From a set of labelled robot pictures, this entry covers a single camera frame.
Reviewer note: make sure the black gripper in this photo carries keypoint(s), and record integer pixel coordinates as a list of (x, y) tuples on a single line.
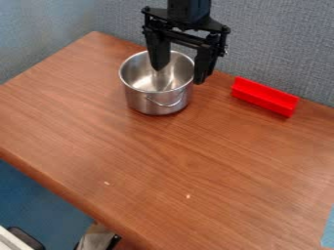
[(186, 25)]

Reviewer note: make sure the metal pot with handle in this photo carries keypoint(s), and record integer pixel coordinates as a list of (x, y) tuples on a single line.
[(158, 92)]

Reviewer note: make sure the red star-profile block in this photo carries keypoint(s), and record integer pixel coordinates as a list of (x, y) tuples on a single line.
[(264, 96)]

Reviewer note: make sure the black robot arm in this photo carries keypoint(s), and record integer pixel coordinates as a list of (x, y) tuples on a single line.
[(186, 25)]

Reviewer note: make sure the black and white object corner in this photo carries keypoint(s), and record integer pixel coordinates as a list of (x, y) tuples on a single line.
[(17, 239)]

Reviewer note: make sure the grey bracket under table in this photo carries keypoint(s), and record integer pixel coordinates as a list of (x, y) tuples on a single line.
[(98, 238)]

